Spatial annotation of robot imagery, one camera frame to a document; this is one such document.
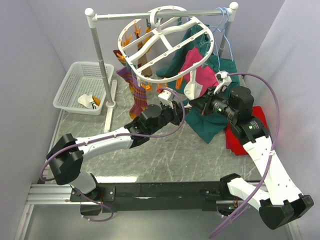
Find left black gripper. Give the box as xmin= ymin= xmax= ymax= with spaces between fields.
xmin=148 ymin=100 xmax=190 ymax=135

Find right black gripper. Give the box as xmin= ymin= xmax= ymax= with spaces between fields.
xmin=188 ymin=86 xmax=238 ymax=122

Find orange clothespin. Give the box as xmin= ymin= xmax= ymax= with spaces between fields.
xmin=141 ymin=83 xmax=152 ymax=92
xmin=175 ymin=77 xmax=183 ymax=90

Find white sock black stripes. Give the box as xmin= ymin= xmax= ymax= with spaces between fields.
xmin=77 ymin=94 xmax=98 ymax=110

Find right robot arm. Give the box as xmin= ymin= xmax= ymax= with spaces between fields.
xmin=189 ymin=86 xmax=314 ymax=230

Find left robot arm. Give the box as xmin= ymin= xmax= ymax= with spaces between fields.
xmin=46 ymin=101 xmax=186 ymax=201

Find white round clip hanger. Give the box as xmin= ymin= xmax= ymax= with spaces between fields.
xmin=118 ymin=5 xmax=215 ymax=84

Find green garment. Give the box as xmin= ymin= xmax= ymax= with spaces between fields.
xmin=156 ymin=34 xmax=238 ymax=144

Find pink garment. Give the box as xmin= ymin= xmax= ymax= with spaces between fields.
xmin=180 ymin=46 xmax=218 ymax=88

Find red folded cloth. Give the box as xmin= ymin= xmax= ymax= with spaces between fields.
xmin=224 ymin=105 xmax=270 ymax=156

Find purple orange striped sock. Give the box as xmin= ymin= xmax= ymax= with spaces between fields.
xmin=116 ymin=66 xmax=133 ymax=85

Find beige hanging sock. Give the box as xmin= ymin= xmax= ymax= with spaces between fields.
xmin=137 ymin=41 xmax=153 ymax=77

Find silver white clothes rack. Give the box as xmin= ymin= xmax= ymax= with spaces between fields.
xmin=84 ymin=1 xmax=240 ymax=133

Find maroon orange striped sock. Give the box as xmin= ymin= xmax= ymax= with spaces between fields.
xmin=113 ymin=49 xmax=126 ymax=66

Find orange sock in basket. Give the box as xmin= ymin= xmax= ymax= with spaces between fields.
xmin=91 ymin=96 xmax=101 ymax=108

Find black base bar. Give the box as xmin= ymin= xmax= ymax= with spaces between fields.
xmin=69 ymin=174 xmax=251 ymax=213

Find yellow hanging sock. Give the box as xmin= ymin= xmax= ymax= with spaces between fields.
xmin=143 ymin=26 xmax=152 ymax=46

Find white plastic basket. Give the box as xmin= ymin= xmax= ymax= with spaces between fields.
xmin=53 ymin=61 xmax=106 ymax=116

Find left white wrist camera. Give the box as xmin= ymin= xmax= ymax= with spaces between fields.
xmin=158 ymin=89 xmax=175 ymax=109

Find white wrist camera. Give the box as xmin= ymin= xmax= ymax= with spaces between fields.
xmin=158 ymin=89 xmax=175 ymax=109
xmin=214 ymin=70 xmax=232 ymax=95

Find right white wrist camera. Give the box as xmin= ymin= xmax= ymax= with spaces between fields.
xmin=214 ymin=70 xmax=232 ymax=95

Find light blue wire hanger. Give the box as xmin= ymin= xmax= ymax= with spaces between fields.
xmin=208 ymin=7 xmax=235 ymax=65

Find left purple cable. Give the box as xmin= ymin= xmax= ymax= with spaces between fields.
xmin=39 ymin=86 xmax=186 ymax=223

